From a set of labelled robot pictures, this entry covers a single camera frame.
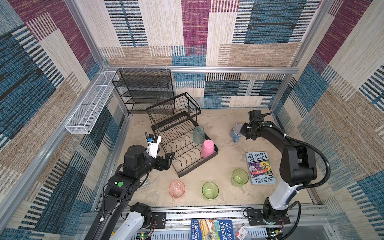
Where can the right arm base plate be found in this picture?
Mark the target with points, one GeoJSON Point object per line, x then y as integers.
{"type": "Point", "coordinates": [256, 217]}

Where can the blue treehouse book front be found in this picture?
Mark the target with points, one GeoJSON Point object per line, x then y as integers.
{"type": "Point", "coordinates": [205, 229]}

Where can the white mesh wall basket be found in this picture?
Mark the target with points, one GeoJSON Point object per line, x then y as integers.
{"type": "Point", "coordinates": [87, 113]}

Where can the green transparent glass middle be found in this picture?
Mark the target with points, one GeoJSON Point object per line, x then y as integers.
{"type": "Point", "coordinates": [210, 190]}

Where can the treehouse book on table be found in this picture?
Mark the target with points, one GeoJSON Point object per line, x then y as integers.
{"type": "Point", "coordinates": [260, 168]}

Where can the pink transparent glass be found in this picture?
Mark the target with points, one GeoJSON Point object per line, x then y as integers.
{"type": "Point", "coordinates": [177, 189]}

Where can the blue ceramic mug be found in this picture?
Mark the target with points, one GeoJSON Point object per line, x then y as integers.
{"type": "Point", "coordinates": [235, 133]}

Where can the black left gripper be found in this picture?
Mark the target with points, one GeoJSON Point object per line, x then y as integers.
{"type": "Point", "coordinates": [160, 165]}

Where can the small clear plastic packet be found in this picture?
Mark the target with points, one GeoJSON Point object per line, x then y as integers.
{"type": "Point", "coordinates": [241, 233]}

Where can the black mesh shelf unit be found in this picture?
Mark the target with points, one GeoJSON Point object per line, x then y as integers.
{"type": "Point", "coordinates": [140, 88]}

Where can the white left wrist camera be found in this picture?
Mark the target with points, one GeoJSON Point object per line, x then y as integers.
{"type": "Point", "coordinates": [153, 142]}

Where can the green transparent glass right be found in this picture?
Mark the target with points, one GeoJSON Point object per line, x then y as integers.
{"type": "Point", "coordinates": [239, 178]}

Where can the black wire dish rack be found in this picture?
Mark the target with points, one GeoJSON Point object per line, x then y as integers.
{"type": "Point", "coordinates": [175, 120]}

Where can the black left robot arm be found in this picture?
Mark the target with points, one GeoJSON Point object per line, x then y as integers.
{"type": "Point", "coordinates": [121, 187]}

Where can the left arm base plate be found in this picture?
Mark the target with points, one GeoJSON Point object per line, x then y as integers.
{"type": "Point", "coordinates": [158, 220]}

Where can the green transparent glass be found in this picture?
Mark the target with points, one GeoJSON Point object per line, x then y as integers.
{"type": "Point", "coordinates": [210, 190]}
{"type": "Point", "coordinates": [239, 178]}

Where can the pink plastic cup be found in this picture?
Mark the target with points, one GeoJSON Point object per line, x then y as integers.
{"type": "Point", "coordinates": [208, 148]}

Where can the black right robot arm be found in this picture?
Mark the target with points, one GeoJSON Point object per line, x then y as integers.
{"type": "Point", "coordinates": [297, 168]}

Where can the teal textured plastic cup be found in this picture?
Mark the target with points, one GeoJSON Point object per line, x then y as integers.
{"type": "Point", "coordinates": [199, 135]}

